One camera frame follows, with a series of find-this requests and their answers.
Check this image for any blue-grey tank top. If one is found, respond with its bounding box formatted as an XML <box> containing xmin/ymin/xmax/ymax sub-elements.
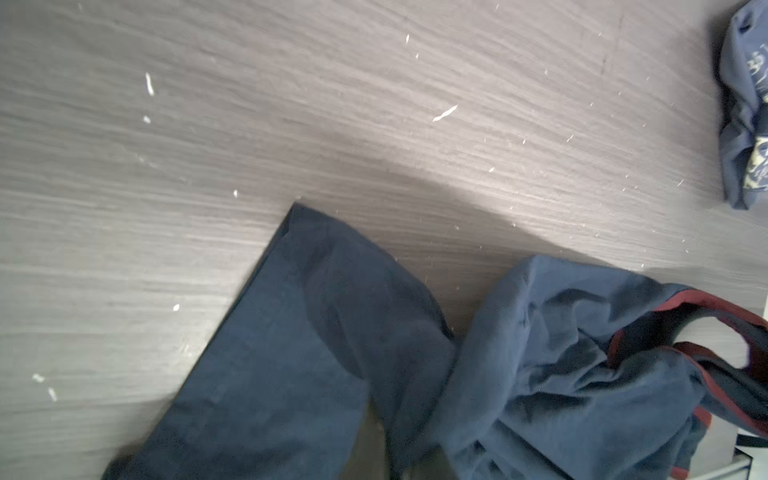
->
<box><xmin>719</xmin><ymin>1</ymin><xmax>767</xmax><ymax>210</ymax></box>

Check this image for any dark navy tank top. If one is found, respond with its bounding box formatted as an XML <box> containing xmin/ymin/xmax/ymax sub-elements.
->
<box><xmin>105</xmin><ymin>204</ymin><xmax>767</xmax><ymax>479</ymax></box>

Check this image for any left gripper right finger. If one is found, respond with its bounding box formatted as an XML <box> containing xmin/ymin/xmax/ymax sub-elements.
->
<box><xmin>400</xmin><ymin>447</ymin><xmax>458</xmax><ymax>480</ymax></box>

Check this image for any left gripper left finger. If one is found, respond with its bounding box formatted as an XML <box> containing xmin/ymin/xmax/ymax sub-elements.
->
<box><xmin>339</xmin><ymin>401</ymin><xmax>390</xmax><ymax>480</ymax></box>

